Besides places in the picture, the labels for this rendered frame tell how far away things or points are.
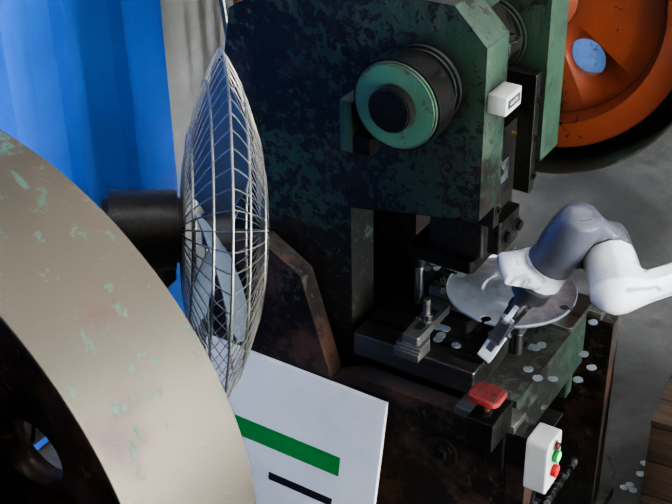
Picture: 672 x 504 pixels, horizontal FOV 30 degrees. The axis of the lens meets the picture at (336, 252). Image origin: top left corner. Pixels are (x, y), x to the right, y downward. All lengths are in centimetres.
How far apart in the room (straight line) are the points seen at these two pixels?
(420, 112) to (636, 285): 50
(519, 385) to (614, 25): 82
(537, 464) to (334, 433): 49
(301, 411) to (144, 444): 164
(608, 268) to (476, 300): 60
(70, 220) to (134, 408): 21
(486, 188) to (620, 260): 38
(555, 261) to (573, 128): 76
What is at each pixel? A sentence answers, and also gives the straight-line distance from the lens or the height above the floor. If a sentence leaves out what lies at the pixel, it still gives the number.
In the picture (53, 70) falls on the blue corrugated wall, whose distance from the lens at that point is 327.
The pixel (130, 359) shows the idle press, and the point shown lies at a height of 157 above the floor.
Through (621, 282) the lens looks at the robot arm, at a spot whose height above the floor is 114.
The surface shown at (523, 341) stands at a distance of 283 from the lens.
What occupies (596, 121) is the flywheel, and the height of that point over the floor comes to 107.
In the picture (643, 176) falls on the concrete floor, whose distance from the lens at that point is 500.
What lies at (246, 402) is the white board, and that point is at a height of 46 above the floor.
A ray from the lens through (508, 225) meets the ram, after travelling 273.
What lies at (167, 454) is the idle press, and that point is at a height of 148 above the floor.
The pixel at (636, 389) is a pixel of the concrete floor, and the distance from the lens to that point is 386.
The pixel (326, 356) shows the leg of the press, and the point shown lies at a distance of 284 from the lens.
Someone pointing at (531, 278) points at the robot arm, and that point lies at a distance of 229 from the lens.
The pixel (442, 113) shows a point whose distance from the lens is 233.
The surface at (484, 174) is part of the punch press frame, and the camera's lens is 249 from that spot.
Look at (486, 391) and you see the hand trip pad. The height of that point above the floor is 76.
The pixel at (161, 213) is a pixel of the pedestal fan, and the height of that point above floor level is 136.
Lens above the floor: 234
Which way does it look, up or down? 32 degrees down
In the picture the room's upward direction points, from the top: 1 degrees counter-clockwise
